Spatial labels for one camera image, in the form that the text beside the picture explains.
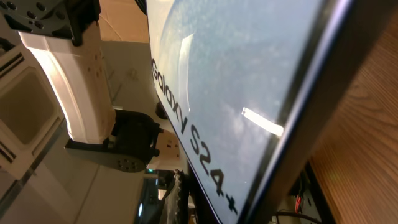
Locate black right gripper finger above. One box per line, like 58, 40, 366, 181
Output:
152, 170, 189, 224

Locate blue screen smartphone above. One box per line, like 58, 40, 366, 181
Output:
146, 0, 398, 224

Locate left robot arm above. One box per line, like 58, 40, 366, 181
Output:
1, 0, 160, 173

